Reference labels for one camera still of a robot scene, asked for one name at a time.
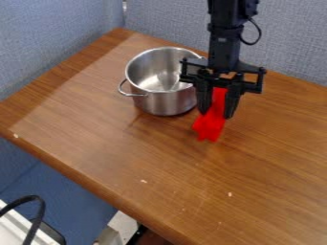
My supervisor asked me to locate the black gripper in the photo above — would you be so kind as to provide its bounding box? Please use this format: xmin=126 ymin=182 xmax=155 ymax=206
xmin=181 ymin=35 xmax=266 ymax=120

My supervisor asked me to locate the red star-shaped block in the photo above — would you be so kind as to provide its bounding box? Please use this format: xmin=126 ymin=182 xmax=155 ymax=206
xmin=193 ymin=88 xmax=227 ymax=142

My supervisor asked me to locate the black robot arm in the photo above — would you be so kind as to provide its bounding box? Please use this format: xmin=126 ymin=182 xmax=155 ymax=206
xmin=181 ymin=0 xmax=267 ymax=120

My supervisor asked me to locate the stainless steel pot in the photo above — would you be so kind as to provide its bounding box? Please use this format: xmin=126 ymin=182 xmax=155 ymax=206
xmin=118 ymin=46 xmax=201 ymax=116

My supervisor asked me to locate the white box with black part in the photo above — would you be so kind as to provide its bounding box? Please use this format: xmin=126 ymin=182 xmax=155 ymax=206
xmin=0 ymin=195 xmax=67 ymax=245

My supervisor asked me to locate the white table leg bracket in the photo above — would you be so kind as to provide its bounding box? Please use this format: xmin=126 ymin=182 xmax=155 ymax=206
xmin=93 ymin=212 xmax=146 ymax=245

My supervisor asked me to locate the black cable loop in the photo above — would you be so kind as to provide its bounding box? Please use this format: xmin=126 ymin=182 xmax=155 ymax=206
xmin=0 ymin=194 xmax=47 ymax=245

